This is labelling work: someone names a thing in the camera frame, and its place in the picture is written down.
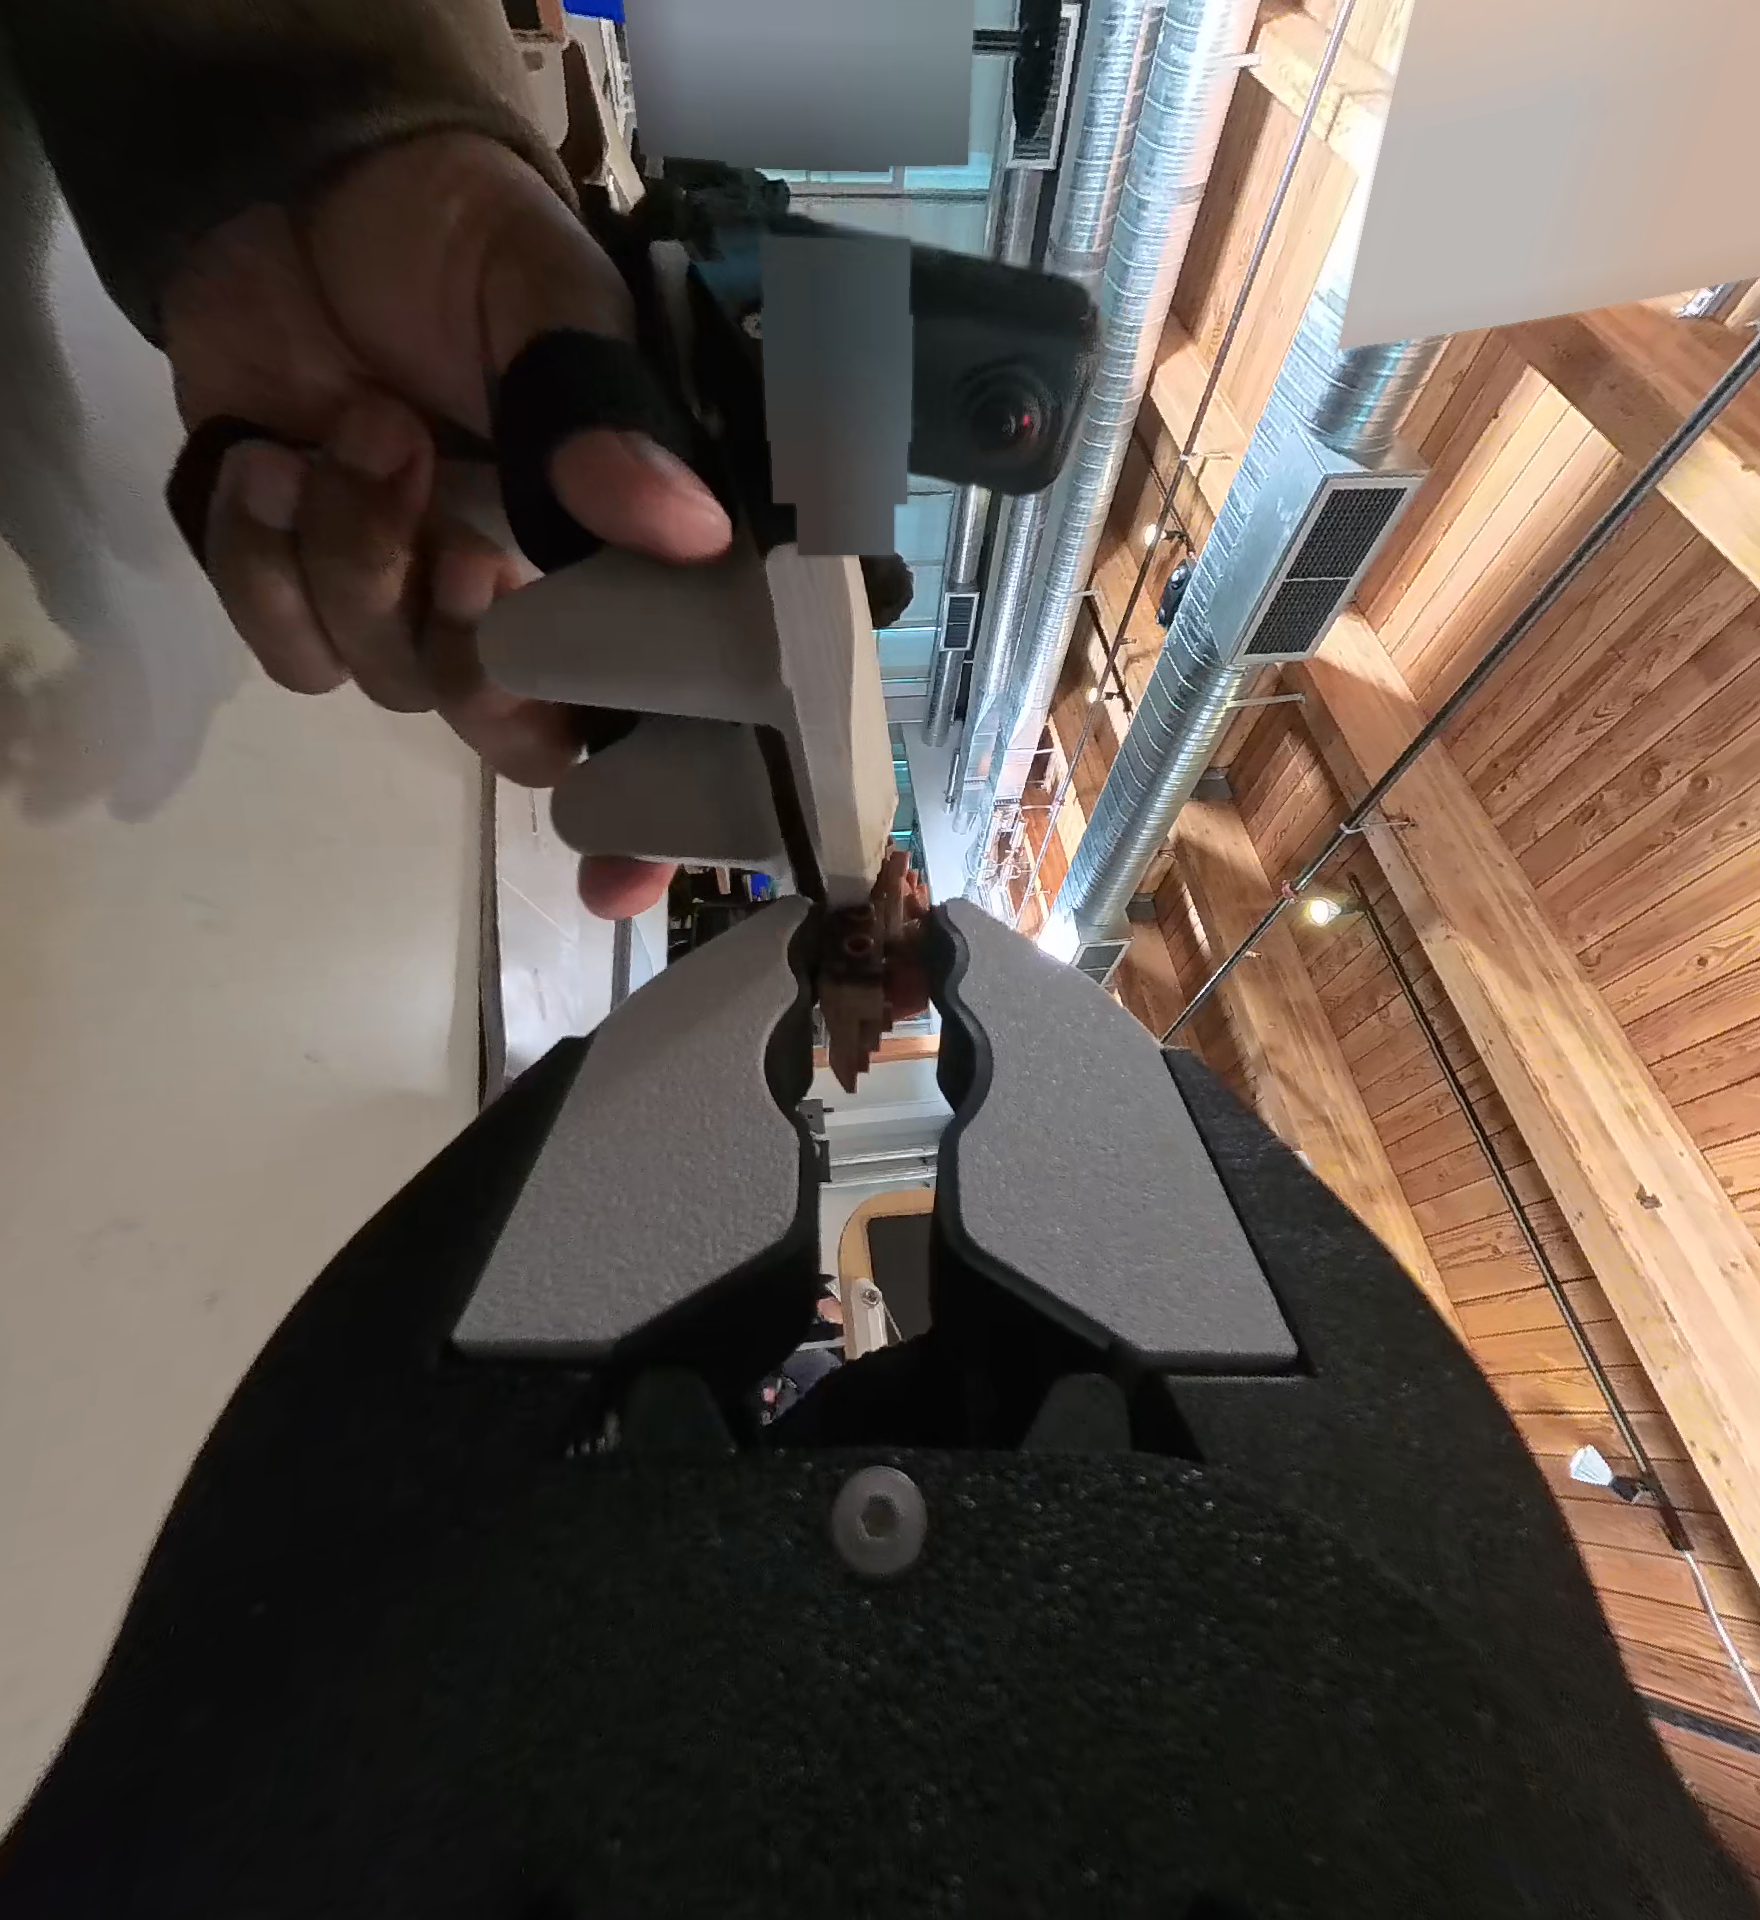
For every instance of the grey desk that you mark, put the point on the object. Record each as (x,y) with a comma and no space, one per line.
(191,1051)

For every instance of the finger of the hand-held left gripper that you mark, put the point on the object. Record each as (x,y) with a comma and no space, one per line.
(842,707)
(671,647)

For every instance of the person's left hand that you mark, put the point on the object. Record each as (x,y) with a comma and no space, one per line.
(371,421)

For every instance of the wall spotlight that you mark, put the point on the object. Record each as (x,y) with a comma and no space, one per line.
(1318,901)

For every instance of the brown brick assembly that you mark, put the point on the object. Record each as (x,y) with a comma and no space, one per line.
(875,960)

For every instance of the silver ventilation duct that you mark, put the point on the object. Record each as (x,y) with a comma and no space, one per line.
(1241,601)
(1092,391)

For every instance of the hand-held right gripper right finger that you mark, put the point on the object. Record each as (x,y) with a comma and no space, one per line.
(1105,1173)

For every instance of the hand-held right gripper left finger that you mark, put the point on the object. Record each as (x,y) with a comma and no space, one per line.
(655,1186)

